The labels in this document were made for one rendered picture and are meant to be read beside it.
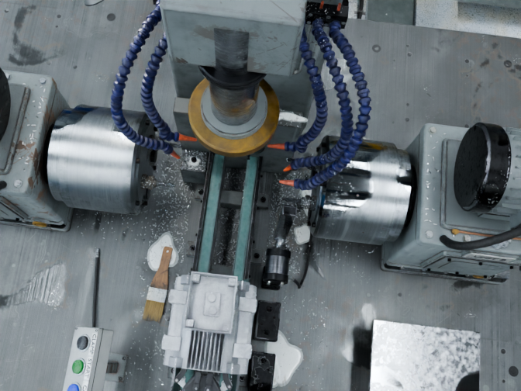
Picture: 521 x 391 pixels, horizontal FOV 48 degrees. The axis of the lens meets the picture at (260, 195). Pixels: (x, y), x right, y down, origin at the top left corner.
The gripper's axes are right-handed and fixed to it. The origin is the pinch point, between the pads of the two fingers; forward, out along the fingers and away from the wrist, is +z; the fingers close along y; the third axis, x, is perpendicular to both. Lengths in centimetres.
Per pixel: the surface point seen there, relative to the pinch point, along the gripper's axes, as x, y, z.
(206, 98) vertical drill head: -23.1, 5.6, 43.5
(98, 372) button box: -0.7, 22.7, -13.3
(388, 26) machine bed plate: 40, -41, 94
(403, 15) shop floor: 127, -66, 144
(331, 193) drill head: -4.3, -22.9, 31.3
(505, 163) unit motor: -25, -52, 38
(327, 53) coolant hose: -32, -16, 52
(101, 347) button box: -0.5, 22.9, -8.1
